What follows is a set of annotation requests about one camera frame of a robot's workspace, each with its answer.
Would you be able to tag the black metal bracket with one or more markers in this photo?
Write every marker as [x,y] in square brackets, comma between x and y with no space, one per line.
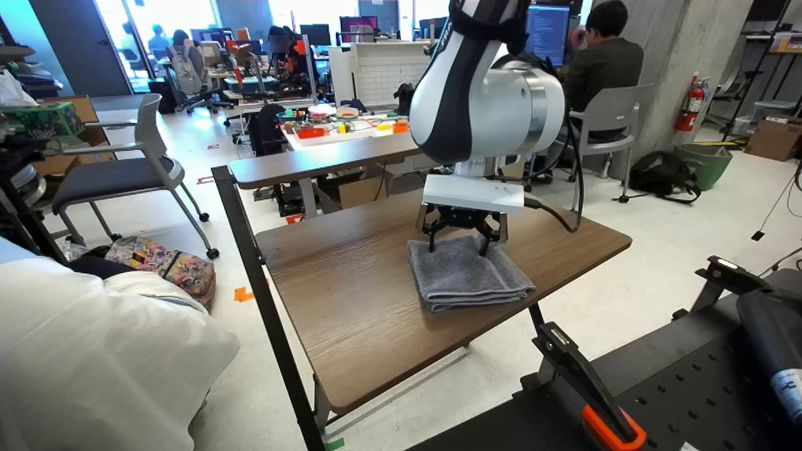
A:
[718,280]

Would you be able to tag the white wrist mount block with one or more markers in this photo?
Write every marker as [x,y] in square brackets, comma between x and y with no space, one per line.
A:
[473,191]

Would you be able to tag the red fire extinguisher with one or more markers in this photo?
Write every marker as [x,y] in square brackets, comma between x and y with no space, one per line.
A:
[690,108]

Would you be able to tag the orange floor tape piece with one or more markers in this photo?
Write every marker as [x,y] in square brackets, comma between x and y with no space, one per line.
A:
[245,294]

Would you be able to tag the black bag behind desk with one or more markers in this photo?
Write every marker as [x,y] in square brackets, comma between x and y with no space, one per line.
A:
[267,130]

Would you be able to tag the black metal shelf rack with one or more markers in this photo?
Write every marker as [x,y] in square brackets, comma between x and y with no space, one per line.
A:
[765,51]

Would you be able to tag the white fabric sleeve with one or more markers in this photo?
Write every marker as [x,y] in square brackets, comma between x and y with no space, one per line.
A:
[91,360]

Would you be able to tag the wooden work table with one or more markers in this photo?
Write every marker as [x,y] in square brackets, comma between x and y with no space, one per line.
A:
[252,260]

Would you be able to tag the grey cloth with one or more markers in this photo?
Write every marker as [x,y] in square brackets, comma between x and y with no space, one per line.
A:
[467,277]

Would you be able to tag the colourful patterned backpack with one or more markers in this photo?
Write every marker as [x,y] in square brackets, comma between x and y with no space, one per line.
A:
[178,266]

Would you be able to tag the brown cardboard box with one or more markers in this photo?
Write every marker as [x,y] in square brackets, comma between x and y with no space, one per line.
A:
[361,191]
[775,138]
[83,117]

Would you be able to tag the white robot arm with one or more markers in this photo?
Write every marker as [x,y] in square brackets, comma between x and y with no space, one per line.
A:
[493,102]

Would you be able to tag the white board panel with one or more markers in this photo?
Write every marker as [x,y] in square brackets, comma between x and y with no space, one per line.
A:
[378,77]

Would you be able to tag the white tray of colourful toys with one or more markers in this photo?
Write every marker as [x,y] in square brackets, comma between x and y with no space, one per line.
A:
[353,127]

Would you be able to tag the empty grey office chair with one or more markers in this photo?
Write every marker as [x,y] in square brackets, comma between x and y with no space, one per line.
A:
[127,176]

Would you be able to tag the black curved desk object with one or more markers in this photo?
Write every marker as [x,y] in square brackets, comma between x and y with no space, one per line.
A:
[405,102]

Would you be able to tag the black perforated base board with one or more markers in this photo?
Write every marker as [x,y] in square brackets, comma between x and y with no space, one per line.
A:
[693,391]

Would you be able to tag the grey chair with seated person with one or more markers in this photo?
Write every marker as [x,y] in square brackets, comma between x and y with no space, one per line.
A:
[614,113]

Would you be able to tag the black backpack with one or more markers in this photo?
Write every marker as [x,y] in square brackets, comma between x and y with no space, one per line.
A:
[666,175]

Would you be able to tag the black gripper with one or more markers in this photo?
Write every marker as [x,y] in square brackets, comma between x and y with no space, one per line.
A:
[465,216]

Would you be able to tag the brown desk with grey legs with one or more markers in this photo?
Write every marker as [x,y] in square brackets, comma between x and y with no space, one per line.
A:
[335,153]

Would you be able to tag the black cylinder with blue label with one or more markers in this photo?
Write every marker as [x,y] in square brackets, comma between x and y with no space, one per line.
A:
[772,341]

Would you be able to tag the person in orange top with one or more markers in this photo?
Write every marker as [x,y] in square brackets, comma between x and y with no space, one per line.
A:
[290,54]

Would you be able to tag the green basket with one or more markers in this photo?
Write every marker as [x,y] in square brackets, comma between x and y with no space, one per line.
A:
[713,165]

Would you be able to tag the person in grey top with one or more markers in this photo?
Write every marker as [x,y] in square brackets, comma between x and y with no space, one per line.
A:
[188,67]

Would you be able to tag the seated person in dark sweater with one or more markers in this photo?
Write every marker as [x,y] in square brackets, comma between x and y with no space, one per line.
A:
[611,67]

